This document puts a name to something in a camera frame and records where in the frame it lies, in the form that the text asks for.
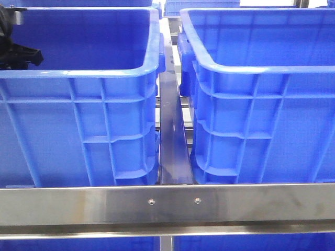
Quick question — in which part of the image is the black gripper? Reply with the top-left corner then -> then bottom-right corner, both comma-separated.
1,6 -> 43,70

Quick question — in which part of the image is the blue crate far left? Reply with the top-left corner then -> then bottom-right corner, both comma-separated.
1,0 -> 162,19

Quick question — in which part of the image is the blue plastic crate left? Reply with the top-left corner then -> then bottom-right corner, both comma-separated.
1,7 -> 165,188

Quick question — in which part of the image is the blue plastic crate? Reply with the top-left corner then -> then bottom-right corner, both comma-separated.
178,8 -> 334,184
1,7 -> 165,188

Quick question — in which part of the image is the blue crate far right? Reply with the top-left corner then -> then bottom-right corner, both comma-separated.
164,0 -> 240,17

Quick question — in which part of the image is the blue crate lower left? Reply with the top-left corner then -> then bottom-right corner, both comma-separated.
1,237 -> 160,250

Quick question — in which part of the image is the blue plastic crate right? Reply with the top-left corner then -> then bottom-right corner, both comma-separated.
178,8 -> 334,184

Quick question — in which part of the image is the blue crate lower right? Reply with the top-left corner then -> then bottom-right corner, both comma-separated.
174,233 -> 334,250

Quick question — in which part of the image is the steel rack frame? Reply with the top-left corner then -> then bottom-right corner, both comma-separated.
1,18 -> 334,250

